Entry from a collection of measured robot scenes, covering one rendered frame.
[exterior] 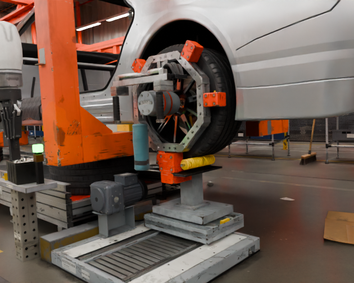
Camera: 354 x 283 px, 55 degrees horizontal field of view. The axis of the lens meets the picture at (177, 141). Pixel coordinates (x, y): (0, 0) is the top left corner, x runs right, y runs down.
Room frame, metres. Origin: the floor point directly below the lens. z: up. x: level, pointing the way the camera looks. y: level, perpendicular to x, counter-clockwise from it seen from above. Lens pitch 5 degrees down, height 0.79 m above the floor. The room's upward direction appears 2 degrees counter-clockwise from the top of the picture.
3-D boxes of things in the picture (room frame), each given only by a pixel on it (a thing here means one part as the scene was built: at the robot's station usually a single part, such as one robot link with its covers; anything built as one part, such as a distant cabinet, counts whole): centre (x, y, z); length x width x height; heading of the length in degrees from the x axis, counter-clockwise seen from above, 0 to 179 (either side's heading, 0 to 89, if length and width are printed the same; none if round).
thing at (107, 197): (2.08, 0.33, 0.26); 0.42 x 0.18 x 0.35; 137
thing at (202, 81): (1.93, 0.04, 0.85); 0.54 x 0.07 x 0.54; 47
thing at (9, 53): (1.14, 0.56, 1.03); 0.13 x 0.11 x 0.16; 45
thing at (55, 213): (3.17, 1.30, 0.14); 2.47 x 0.85 x 0.27; 47
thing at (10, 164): (1.89, 0.85, 0.51); 0.20 x 0.14 x 0.13; 39
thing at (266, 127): (3.76, -0.97, 0.69); 0.52 x 0.17 x 0.35; 137
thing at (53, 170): (2.57, 0.62, 0.39); 0.66 x 0.66 x 0.24
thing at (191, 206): (2.06, -0.08, 0.32); 0.40 x 0.30 x 0.28; 47
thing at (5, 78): (1.14, 0.55, 0.92); 0.09 x 0.09 x 0.06
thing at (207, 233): (2.06, -0.08, 0.13); 0.50 x 0.36 x 0.10; 47
